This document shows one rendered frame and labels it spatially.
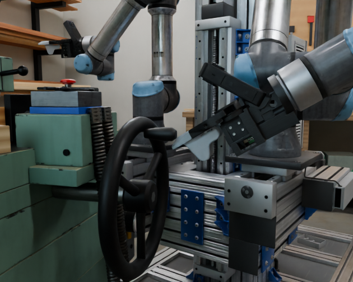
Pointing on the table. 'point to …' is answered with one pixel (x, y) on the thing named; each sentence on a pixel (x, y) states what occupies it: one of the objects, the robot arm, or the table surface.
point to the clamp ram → (11, 102)
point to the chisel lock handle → (15, 71)
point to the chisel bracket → (0, 62)
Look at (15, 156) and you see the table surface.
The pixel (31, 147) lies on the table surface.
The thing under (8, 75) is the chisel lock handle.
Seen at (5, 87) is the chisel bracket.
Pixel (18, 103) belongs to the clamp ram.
